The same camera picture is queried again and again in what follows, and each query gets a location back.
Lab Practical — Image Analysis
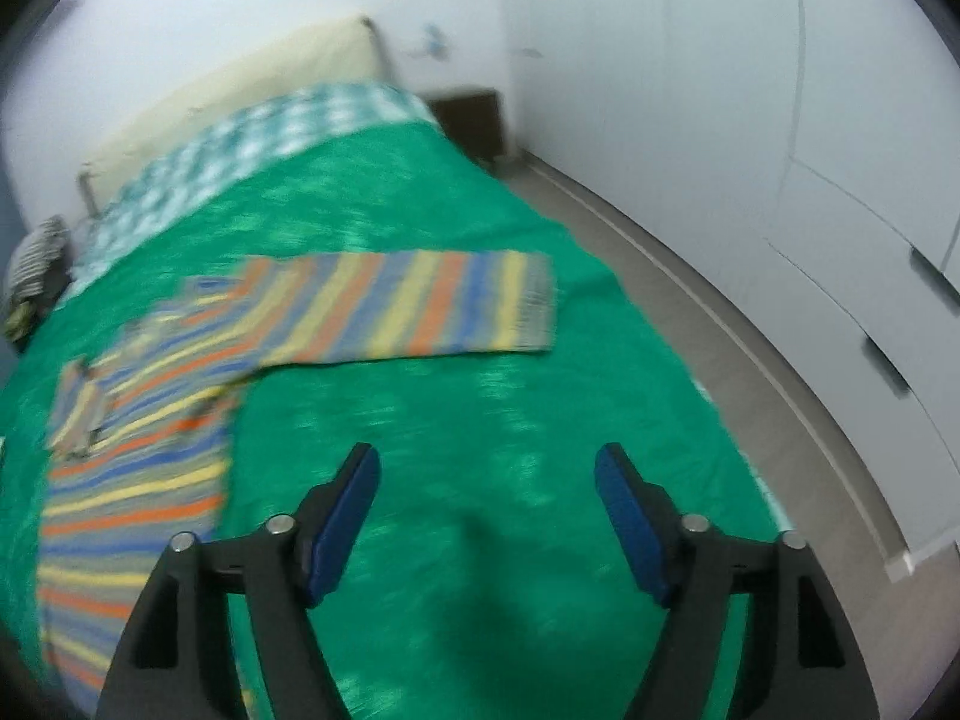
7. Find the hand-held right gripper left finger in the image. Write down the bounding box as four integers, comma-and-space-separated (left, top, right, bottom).
96, 442, 382, 720

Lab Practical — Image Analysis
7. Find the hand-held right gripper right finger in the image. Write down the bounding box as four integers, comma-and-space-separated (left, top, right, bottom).
595, 442, 880, 720

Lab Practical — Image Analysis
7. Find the cream padded headboard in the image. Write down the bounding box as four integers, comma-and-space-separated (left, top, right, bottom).
79, 15, 391, 218

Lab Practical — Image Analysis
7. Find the grey striped cloth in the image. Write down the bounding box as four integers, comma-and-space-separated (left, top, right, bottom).
4, 216, 72, 308

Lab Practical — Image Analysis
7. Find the striped knit sweater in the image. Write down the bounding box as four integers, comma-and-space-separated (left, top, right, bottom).
36, 249, 556, 698

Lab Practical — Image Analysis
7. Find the dark wooden nightstand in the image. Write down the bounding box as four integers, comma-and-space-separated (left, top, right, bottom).
427, 88, 511, 166

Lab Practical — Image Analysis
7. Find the white wardrobe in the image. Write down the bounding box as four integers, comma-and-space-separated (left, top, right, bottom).
491, 0, 960, 578

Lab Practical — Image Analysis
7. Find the green floral bedspread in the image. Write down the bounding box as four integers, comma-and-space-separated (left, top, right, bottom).
0, 120, 788, 720

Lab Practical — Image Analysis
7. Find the green checked bed sheet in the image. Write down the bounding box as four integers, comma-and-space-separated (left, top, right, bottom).
71, 82, 440, 293

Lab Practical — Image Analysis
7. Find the yellow-green cloth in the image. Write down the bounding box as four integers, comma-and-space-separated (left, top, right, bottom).
4, 300, 40, 344

